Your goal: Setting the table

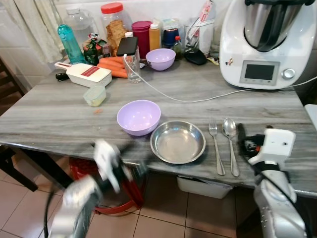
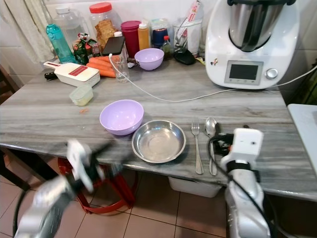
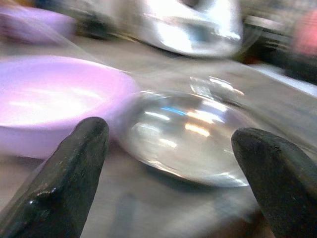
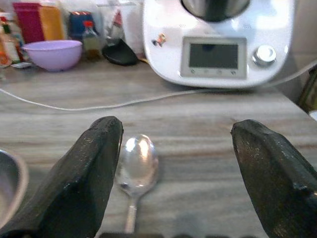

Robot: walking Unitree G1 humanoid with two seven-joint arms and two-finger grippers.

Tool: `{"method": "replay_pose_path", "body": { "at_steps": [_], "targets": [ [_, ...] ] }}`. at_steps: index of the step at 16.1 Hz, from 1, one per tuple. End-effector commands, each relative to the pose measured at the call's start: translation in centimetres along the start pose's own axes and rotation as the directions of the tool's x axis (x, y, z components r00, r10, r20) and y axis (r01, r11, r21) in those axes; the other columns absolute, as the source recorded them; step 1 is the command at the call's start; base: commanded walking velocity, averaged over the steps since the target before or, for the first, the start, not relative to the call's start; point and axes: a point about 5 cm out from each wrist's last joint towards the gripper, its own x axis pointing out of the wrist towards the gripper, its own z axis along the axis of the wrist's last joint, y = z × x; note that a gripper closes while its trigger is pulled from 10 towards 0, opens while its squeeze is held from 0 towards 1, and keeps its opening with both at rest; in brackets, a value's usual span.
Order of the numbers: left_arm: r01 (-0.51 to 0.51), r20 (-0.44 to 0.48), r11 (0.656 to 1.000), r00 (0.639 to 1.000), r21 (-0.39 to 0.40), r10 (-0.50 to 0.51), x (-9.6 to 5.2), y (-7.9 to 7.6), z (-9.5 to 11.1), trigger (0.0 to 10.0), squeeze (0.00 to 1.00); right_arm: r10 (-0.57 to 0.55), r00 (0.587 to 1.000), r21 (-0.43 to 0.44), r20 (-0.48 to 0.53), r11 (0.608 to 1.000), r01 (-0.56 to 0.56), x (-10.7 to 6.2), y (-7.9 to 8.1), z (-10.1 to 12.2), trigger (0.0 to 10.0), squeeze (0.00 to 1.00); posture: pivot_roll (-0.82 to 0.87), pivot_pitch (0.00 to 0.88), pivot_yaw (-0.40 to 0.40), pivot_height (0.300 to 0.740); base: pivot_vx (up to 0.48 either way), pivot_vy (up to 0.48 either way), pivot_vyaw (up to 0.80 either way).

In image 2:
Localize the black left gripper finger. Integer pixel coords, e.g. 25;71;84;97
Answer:
90;142;114;161

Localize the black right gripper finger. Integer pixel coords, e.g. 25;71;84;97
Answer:
208;131;220;160

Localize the steel fork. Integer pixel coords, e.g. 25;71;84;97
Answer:
191;122;205;175

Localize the steel spoon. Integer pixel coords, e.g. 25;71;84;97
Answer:
205;117;219;176

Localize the red plastic stool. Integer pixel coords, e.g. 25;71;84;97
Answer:
57;157;137;215

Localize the large purple plastic bowl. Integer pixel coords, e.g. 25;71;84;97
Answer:
100;99;145;136

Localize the white plastic bin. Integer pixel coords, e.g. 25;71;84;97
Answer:
168;176;221;198

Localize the stainless steel plate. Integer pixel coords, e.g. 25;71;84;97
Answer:
132;120;187;164

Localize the small green-lidded plastic container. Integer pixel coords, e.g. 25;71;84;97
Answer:
69;85;94;107

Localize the orange carrot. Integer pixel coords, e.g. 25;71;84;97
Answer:
90;56;113;67
86;62;116;79

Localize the white mandoline slicer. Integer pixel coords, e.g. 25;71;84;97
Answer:
43;60;101;88

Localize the white appliance top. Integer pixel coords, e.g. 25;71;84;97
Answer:
287;103;317;178

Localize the dark table leg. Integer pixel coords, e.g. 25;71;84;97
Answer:
0;148;31;192

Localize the clear drinking glass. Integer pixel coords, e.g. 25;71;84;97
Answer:
112;49;130;83

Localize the dark wooden chair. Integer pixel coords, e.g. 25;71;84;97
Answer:
0;66;13;105

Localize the black rounded object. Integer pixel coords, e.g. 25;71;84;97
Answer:
174;49;198;65

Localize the white kitchen cooking machine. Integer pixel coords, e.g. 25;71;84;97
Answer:
205;0;301;90

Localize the green snack packet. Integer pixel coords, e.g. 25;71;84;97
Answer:
72;33;98;64

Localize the small purple plastic bowl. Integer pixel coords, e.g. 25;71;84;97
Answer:
134;48;165;71

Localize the black smartphone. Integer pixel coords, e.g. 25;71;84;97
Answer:
102;36;126;57

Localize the small dark red-capped bottle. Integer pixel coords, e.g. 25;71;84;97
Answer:
161;35;173;60

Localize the clear plastic utensil holder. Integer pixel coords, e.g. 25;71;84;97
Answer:
173;18;204;55

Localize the teal water bottle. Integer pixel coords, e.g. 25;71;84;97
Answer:
46;24;75;64

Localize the maroon plastic canister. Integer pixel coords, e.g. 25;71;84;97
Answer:
121;20;142;59

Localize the yellow sauce bottle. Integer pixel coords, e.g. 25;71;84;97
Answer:
138;21;151;51

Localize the blue cup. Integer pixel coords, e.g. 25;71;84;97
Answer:
151;19;172;49

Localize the clear jar with red lid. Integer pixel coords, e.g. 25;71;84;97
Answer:
89;2;120;50

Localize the clear bottle with white cap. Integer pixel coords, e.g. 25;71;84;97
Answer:
53;6;86;48

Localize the red and white packet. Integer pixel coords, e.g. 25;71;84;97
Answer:
180;0;204;41

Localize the white curtain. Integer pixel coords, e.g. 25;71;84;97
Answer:
0;0;53;63

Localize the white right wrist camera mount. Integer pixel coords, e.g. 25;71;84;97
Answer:
220;128;264;168

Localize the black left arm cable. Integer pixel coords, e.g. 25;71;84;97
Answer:
12;184;28;236

